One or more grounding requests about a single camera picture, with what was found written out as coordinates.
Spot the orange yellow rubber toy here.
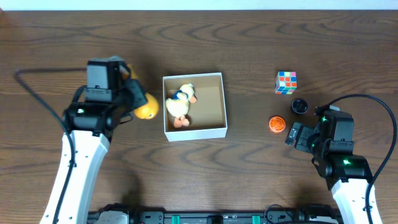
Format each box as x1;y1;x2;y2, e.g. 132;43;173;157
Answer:
123;63;160;121

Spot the plush duck toy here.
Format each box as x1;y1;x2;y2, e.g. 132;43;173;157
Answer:
165;83;197;128

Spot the colourful puzzle cube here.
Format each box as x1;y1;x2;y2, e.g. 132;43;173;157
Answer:
274;72;297;95

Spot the white cardboard box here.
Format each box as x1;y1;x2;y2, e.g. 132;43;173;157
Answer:
162;72;228;142

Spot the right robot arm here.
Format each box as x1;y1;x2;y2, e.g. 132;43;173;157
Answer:
285;110;382;223

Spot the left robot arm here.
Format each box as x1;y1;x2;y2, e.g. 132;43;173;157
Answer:
41;78;148;223

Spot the orange round spinner toy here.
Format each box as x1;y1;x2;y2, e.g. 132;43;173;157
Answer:
269;116;286;133

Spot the black round spinner toy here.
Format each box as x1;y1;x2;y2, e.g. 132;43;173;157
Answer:
290;98;308;114

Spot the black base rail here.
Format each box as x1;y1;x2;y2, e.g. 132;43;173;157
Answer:
86;203;343;224

